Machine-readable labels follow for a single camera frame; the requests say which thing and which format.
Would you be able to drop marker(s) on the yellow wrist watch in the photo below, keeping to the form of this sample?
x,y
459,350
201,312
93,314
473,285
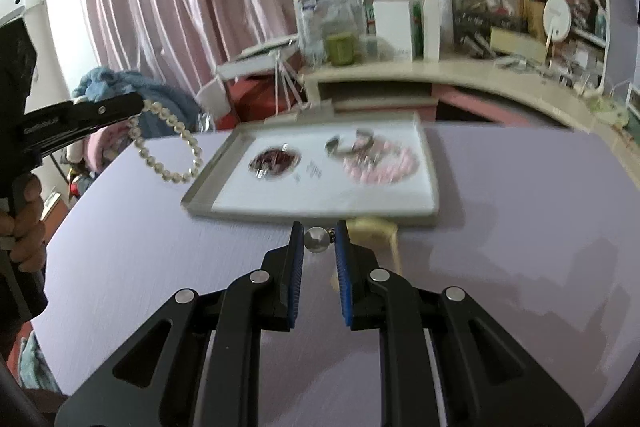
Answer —
x,y
377,234

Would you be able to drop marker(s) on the green glass jar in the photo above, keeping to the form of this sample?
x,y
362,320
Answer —
x,y
340,49

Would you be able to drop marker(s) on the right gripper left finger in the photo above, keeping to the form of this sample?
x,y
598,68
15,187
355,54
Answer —
x,y
195,361

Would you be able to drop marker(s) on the white spray bottle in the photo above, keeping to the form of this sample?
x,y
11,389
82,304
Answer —
x,y
446,25

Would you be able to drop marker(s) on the person's left hand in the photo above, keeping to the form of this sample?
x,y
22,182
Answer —
x,y
28,230

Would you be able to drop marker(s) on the cream curved desk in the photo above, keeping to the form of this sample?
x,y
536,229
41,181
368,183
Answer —
x,y
531,90

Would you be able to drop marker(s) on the tall white carton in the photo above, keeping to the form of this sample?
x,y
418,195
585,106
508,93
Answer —
x,y
431,30

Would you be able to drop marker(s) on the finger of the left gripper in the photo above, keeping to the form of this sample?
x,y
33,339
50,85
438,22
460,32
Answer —
x,y
65,123

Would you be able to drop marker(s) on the pearl stud earring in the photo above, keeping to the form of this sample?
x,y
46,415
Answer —
x,y
318,239

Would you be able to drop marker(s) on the white cardboard box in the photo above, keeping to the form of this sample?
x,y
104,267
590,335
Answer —
x,y
394,30

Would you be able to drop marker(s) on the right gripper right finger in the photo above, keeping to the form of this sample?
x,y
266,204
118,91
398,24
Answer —
x,y
445,361

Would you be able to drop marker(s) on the white folding stand table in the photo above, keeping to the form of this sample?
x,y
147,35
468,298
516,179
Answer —
x,y
273,57

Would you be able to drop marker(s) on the clear plastic storage box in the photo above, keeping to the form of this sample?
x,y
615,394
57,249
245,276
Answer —
x,y
316,20

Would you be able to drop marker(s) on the grey shallow box tray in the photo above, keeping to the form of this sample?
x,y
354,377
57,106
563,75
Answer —
x,y
320,169

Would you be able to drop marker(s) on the green hand fan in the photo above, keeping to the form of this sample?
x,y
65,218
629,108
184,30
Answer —
x,y
609,112

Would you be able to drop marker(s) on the pink folded blanket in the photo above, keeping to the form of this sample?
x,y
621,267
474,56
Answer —
x,y
98,150

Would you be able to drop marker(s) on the round white vanity mirror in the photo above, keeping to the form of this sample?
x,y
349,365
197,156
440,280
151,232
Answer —
x,y
557,20

